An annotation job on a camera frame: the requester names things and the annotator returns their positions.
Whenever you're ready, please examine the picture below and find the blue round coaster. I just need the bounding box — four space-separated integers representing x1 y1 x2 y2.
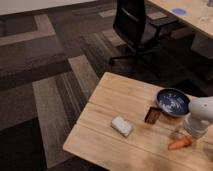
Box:
172 8 187 15

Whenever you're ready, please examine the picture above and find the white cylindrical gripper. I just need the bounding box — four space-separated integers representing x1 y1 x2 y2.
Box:
169 113 213 149

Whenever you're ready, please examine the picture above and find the black office chair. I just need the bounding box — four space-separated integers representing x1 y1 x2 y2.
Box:
109 0 169 65

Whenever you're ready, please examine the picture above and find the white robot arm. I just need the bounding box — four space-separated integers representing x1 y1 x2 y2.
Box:
168 96 213 150

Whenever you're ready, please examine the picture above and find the orange pepper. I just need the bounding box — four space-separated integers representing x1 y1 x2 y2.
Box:
168 137 192 150

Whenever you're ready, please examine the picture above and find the clear drinking glass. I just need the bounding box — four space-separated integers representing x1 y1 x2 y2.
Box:
200 0 213 22

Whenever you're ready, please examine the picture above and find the blue ceramic bowl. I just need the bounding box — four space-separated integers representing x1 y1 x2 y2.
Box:
156 88 190 117

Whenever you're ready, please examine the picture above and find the dark brown square cup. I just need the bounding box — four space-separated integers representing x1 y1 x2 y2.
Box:
144 107 161 124

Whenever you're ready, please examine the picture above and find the white sponge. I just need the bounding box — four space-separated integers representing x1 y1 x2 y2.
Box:
111 116 133 137

